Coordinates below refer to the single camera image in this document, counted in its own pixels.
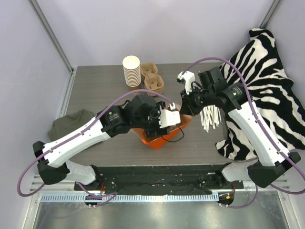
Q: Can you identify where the cardboard cup carrier stack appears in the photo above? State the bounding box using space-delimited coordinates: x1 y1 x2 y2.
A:
140 62 164 94

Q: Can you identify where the orange paper bag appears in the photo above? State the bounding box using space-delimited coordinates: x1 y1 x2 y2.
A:
131 102 192 149

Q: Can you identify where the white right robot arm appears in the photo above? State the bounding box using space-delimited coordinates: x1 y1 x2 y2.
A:
177 67 301 188

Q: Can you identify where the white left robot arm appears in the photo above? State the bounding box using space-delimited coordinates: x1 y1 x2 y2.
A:
33 94 181 190

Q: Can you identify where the pile of wrapped straws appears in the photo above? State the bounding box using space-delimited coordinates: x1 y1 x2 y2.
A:
199 105 223 133

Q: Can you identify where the stack of paper cups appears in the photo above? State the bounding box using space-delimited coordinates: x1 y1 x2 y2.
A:
122 55 141 90

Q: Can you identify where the zebra print blanket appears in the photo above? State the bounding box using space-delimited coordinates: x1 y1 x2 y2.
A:
215 28 305 161

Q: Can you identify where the olive green cloth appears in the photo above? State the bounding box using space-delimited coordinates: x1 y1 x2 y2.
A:
48 109 95 142

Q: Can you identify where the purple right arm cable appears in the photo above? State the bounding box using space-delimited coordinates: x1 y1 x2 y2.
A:
183 56 305 208

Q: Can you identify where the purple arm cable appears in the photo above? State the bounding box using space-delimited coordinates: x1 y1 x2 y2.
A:
183 56 305 208
17 89 176 219

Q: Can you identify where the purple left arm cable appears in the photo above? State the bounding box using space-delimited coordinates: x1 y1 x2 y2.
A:
17 89 176 219

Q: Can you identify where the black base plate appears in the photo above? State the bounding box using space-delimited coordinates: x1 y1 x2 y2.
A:
73 164 245 195

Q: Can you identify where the white slotted cable duct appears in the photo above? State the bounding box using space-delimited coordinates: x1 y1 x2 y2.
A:
40 192 219 203

